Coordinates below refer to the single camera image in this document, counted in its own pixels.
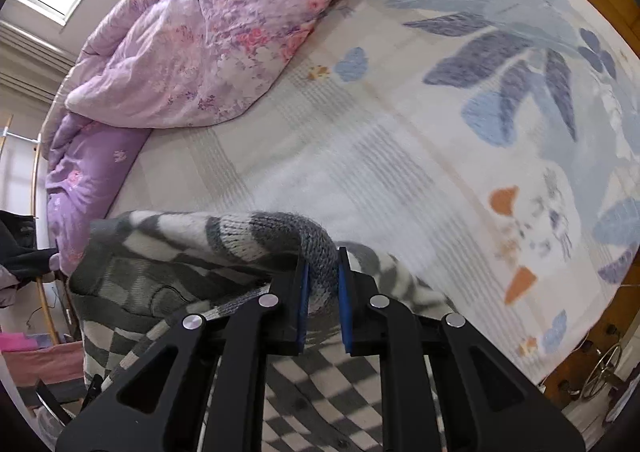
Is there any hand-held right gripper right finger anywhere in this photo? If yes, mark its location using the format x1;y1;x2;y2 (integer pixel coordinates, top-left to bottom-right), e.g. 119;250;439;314
337;246;586;452

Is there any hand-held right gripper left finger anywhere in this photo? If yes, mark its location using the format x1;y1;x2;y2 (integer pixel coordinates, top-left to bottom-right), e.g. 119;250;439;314
55;259;310;452

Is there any grey white checkered cardigan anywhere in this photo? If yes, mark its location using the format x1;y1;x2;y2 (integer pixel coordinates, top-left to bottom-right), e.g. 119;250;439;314
67;209;458;452

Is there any leaf print bed sheet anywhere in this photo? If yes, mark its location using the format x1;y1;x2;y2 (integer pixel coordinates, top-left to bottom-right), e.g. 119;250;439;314
107;0;640;383

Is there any wooden nightstand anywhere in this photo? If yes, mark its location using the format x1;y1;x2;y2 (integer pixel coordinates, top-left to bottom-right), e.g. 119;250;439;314
542;302;640;433

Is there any pink towel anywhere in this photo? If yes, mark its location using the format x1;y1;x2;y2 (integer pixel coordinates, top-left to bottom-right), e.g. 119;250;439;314
0;331;83;388

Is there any purple floral quilt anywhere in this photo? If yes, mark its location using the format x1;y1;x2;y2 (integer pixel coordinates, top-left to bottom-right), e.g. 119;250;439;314
40;0;396;278

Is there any dark hanging garment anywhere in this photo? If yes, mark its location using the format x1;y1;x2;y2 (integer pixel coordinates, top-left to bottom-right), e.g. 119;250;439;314
0;209;61;283

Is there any beige striped curtain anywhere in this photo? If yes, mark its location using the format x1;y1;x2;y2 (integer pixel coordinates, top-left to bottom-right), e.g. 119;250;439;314
0;22;76;103

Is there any metal wire stand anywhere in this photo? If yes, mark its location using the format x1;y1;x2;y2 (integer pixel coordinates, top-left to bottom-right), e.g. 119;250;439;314
580;344;625;400

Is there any wooden rail clothes rack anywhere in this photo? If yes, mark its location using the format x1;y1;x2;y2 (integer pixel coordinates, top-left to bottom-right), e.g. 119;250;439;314
0;114;61;348

